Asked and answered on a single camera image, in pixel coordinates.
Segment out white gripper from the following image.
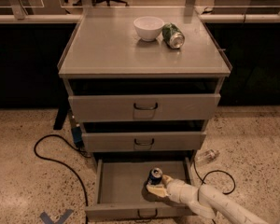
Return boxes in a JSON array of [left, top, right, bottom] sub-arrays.
[[146, 175, 198, 207]]

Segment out blue pepsi can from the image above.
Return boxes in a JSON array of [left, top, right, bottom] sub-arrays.
[[147, 167, 162, 185]]

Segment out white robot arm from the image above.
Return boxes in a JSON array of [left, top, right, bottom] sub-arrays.
[[146, 175, 269, 224]]

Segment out bottom grey drawer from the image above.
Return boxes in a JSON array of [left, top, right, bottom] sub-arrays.
[[85, 158, 194, 221]]

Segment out grey drawer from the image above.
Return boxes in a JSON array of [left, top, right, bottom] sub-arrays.
[[69, 94, 220, 122], [82, 132, 206, 152], [85, 158, 194, 221]]

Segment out middle grey drawer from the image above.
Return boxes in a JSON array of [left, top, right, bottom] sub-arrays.
[[82, 132, 206, 152]]

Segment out top grey drawer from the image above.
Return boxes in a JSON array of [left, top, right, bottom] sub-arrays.
[[69, 94, 220, 122]]

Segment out grey drawer cabinet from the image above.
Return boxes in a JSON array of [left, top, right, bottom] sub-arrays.
[[57, 6, 233, 173]]

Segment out green soda can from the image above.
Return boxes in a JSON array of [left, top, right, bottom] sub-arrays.
[[162, 23, 185, 49]]

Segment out clear plastic bottle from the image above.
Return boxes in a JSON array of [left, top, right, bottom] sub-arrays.
[[195, 149, 219, 165]]

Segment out blue power adapter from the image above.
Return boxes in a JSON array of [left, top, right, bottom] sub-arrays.
[[71, 127, 84, 148]]

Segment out blue tape mark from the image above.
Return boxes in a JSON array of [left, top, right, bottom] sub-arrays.
[[39, 209, 74, 224]]

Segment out white bowl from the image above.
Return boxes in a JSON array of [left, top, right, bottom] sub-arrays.
[[133, 16, 164, 41]]

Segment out black cable right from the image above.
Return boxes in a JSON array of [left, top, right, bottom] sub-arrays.
[[193, 159, 237, 224]]

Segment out black cable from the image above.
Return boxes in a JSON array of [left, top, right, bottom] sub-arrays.
[[33, 133, 91, 224], [193, 159, 237, 224]]

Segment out black cable left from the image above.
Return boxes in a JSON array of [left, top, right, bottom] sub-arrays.
[[33, 133, 91, 224]]

